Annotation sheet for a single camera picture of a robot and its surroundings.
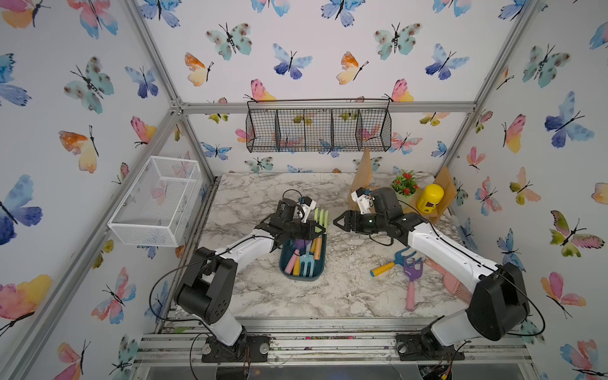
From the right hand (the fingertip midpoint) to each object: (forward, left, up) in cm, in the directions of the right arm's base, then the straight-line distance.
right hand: (342, 221), depth 80 cm
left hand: (+1, +5, -6) cm, 8 cm away
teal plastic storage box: (-2, +20, -19) cm, 28 cm away
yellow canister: (+15, -34, -4) cm, 38 cm away
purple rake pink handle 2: (-8, -27, -19) cm, 34 cm away
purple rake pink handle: (0, +15, -16) cm, 22 cm away
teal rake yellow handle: (-3, -24, -20) cm, 32 cm away
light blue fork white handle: (-6, +12, -18) cm, 22 cm away
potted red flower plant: (+18, -25, -1) cm, 31 cm away
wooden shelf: (+17, -8, +2) cm, 19 cm away
